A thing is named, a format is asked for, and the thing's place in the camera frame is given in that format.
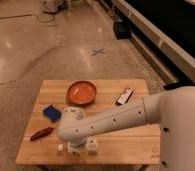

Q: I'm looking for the wooden table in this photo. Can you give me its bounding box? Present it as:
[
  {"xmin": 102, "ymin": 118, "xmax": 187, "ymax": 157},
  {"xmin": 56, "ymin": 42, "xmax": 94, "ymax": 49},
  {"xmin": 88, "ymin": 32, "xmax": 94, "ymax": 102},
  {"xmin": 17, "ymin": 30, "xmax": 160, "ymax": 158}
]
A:
[{"xmin": 16, "ymin": 80, "xmax": 160, "ymax": 165}]

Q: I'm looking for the blue sponge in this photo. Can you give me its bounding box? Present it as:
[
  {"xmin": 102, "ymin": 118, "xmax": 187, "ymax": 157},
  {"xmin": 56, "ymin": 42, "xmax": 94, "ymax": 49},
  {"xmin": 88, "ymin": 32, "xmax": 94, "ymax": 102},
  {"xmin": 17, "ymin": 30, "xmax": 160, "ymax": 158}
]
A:
[{"xmin": 43, "ymin": 105, "xmax": 62, "ymax": 123}]

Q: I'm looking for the long white rail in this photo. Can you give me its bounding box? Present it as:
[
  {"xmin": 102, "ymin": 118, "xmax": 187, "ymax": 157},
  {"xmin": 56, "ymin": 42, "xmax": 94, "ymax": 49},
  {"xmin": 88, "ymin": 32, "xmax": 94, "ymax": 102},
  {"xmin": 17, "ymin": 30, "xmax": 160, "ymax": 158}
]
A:
[{"xmin": 113, "ymin": 0, "xmax": 195, "ymax": 84}]

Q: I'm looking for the black box on floor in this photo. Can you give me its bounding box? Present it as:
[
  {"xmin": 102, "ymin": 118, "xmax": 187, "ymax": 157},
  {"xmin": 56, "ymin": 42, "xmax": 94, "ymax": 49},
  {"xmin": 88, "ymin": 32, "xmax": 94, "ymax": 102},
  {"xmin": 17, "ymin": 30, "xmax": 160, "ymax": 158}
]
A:
[{"xmin": 113, "ymin": 22, "xmax": 131, "ymax": 40}]

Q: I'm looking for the red chili pepper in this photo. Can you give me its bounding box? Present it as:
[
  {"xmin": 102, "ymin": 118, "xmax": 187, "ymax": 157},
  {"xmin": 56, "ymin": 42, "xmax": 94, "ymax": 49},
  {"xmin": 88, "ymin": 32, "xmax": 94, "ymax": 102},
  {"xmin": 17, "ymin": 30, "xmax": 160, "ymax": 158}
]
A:
[{"xmin": 30, "ymin": 127, "xmax": 55, "ymax": 141}]

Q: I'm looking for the orange bowl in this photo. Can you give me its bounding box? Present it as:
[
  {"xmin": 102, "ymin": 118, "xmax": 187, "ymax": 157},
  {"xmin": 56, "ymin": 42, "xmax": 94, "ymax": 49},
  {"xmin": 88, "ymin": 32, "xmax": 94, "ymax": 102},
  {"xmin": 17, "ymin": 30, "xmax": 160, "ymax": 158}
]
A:
[{"xmin": 67, "ymin": 81, "xmax": 97, "ymax": 105}]

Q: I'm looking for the white machine base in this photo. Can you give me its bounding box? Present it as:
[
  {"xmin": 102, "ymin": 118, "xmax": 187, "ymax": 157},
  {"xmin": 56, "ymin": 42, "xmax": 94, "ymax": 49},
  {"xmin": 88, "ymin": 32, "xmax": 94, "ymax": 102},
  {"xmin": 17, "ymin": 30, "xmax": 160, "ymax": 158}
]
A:
[{"xmin": 41, "ymin": 0, "xmax": 71, "ymax": 14}]

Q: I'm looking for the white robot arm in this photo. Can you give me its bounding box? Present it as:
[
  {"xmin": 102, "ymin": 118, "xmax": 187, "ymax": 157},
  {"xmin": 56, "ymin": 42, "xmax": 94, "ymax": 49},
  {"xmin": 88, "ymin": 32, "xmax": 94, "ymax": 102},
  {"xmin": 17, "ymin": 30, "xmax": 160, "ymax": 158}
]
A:
[{"xmin": 58, "ymin": 86, "xmax": 195, "ymax": 171}]

